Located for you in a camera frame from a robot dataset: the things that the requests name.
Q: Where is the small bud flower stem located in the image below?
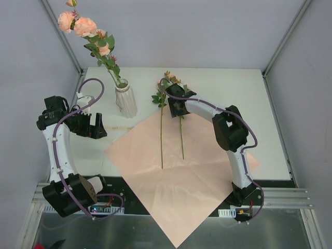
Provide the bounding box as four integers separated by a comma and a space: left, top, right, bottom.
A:
151, 71, 171, 169

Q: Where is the pale pink rose stem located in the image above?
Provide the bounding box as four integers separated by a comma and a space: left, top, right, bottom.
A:
170, 75, 190, 160

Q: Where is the pink wrapping paper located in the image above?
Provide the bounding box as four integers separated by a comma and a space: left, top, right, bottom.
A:
103, 111, 261, 249

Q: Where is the cream printed ribbon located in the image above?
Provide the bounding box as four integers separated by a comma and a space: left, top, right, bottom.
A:
104, 126, 133, 131

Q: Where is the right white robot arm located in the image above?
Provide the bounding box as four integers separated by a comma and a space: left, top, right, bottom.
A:
161, 84, 258, 207

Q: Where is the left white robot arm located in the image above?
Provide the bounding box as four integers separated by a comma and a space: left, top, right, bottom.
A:
36, 96, 110, 217

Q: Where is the white ribbed vase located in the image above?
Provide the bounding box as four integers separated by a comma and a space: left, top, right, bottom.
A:
115, 79, 137, 118

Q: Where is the red object at bottom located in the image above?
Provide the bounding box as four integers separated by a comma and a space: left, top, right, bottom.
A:
33, 244, 46, 249

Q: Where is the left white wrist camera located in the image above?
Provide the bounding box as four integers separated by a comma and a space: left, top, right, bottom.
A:
76, 92, 94, 115

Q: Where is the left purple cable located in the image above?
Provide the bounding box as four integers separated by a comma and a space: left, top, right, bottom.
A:
51, 77, 125, 222

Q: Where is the purple cable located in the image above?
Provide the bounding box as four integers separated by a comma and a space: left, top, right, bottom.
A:
159, 78, 265, 226
51, 77, 125, 222

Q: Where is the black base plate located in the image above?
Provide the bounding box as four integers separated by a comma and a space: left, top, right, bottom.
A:
95, 177, 262, 217

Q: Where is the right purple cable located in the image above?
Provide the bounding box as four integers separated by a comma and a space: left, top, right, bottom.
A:
159, 78, 265, 226

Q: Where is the left white cable duct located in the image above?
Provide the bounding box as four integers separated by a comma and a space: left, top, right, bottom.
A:
44, 204, 125, 215

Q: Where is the white cable duct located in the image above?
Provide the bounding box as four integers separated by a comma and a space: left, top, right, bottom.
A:
218, 207, 236, 218
44, 204, 125, 215

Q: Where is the right white cable duct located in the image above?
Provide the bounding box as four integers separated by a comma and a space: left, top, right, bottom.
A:
218, 207, 236, 218

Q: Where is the left aluminium frame post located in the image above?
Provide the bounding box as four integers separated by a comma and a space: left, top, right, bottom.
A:
38, 0, 84, 76

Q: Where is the aluminium frame post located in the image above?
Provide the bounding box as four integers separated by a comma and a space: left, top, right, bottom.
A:
262, 0, 314, 79
38, 0, 84, 76

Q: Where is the aluminium front rail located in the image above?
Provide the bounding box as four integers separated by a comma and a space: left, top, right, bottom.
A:
32, 182, 313, 210

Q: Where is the right aluminium frame post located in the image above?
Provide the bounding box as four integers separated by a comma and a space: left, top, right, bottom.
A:
262, 0, 314, 79

